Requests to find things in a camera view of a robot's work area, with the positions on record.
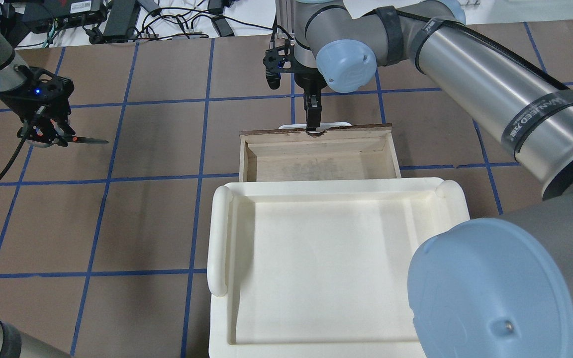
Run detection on white plastic tray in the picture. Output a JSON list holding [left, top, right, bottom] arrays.
[[206, 178, 470, 358]]

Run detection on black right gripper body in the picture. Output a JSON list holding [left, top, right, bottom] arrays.
[[262, 35, 327, 95]]

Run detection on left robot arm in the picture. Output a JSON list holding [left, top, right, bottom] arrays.
[[0, 34, 80, 358]]

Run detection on grey orange scissors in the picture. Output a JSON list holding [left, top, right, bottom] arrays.
[[35, 135, 109, 148]]

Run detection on black power brick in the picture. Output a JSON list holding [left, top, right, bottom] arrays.
[[102, 0, 140, 43]]

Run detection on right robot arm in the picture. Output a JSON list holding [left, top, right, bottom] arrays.
[[262, 0, 573, 358]]

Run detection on dark wooden drawer box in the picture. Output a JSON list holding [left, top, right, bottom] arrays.
[[239, 124, 401, 182]]

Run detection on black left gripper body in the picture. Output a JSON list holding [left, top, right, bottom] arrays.
[[9, 69, 74, 131]]

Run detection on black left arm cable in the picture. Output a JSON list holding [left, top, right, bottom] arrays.
[[0, 104, 43, 207]]

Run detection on aluminium frame post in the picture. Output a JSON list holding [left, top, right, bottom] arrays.
[[275, 0, 295, 39]]

